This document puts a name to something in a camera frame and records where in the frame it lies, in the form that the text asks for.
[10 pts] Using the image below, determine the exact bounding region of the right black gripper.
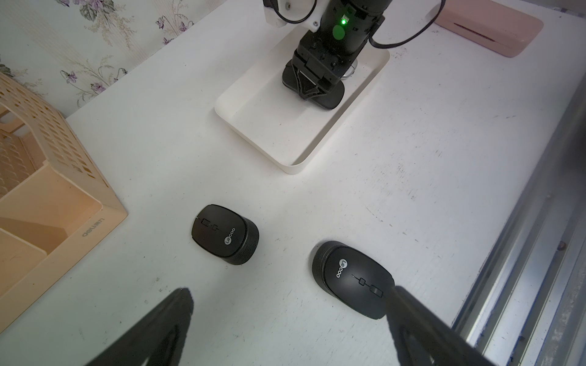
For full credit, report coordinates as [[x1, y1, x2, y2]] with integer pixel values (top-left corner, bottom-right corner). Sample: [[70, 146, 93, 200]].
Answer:
[[282, 13, 385, 110]]

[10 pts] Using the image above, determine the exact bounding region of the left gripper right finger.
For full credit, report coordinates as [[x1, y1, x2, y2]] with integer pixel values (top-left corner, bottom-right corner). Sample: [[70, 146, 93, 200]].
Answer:
[[385, 286, 491, 365]]

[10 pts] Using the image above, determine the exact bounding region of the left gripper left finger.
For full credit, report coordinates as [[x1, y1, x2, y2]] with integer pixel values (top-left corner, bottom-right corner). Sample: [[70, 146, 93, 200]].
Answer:
[[89, 288, 194, 365]]

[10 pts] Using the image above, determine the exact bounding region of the white plastic storage box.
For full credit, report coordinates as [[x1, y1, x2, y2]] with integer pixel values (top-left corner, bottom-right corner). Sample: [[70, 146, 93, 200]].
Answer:
[[215, 27, 390, 175]]

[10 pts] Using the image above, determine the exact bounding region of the black Lecoo scroll mouse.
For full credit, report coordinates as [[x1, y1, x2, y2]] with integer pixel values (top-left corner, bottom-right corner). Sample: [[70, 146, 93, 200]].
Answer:
[[311, 241, 395, 320]]

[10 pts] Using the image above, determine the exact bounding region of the small black Lecoo mouse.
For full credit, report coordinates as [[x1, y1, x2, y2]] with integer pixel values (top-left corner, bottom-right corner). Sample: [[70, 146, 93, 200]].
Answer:
[[191, 204, 259, 265]]

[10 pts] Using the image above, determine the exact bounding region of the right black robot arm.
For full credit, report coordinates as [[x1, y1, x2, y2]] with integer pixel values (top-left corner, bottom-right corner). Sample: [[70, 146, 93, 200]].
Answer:
[[282, 0, 390, 110]]

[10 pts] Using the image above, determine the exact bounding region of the peach desk file organizer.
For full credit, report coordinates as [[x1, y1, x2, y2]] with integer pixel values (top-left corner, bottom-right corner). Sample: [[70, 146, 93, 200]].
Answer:
[[1, 76, 128, 329]]

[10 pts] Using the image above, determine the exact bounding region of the pink rectangular case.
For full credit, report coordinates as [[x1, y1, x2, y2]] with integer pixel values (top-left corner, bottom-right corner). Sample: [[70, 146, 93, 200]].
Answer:
[[435, 0, 544, 58]]

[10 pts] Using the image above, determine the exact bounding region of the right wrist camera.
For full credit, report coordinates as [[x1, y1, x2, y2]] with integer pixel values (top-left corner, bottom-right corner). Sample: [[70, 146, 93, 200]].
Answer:
[[262, 0, 330, 33]]

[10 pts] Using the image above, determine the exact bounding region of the aluminium frame rail front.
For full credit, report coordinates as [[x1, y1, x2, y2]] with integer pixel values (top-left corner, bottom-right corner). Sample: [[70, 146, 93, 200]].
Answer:
[[453, 84, 585, 365]]

